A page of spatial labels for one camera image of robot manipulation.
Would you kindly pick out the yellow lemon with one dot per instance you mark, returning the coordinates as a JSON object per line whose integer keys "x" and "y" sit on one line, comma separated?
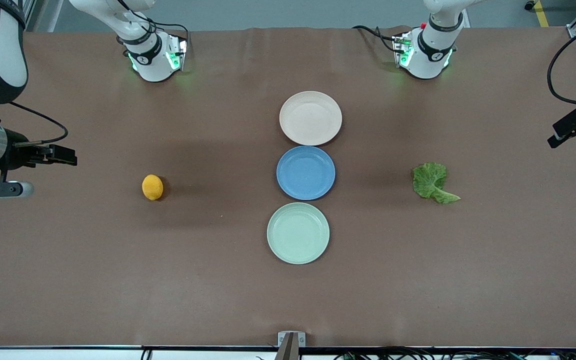
{"x": 152, "y": 187}

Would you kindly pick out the beige pink plate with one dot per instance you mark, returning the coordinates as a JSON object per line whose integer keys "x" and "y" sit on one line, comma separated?
{"x": 310, "y": 118}

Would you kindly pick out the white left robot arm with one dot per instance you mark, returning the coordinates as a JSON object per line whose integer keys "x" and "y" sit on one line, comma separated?
{"x": 425, "y": 62}

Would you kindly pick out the grey metal bracket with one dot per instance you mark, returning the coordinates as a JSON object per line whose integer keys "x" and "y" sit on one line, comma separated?
{"x": 301, "y": 339}

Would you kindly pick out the white table edge rail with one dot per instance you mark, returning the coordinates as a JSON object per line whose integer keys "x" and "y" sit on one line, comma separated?
{"x": 68, "y": 355}

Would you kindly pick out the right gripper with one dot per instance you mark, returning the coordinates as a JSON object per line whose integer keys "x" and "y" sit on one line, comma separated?
{"x": 16, "y": 151}

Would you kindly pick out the black caster wheel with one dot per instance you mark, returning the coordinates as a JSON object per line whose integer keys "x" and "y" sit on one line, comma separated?
{"x": 530, "y": 5}

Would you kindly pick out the brown camera post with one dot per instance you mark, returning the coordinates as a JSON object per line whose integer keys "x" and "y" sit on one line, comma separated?
{"x": 288, "y": 350}

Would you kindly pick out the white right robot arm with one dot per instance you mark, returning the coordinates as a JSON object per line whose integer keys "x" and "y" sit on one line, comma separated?
{"x": 150, "y": 65}

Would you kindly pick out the blue plate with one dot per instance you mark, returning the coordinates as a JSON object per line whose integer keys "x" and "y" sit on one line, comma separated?
{"x": 305, "y": 172}

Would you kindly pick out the green lettuce leaf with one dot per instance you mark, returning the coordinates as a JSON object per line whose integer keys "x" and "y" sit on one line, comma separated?
{"x": 428, "y": 180}

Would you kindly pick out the light green plate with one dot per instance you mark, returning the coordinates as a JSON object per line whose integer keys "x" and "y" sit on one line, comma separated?
{"x": 298, "y": 233}

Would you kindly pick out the brown table cover sheet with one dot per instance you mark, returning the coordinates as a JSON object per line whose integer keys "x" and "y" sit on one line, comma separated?
{"x": 118, "y": 275}

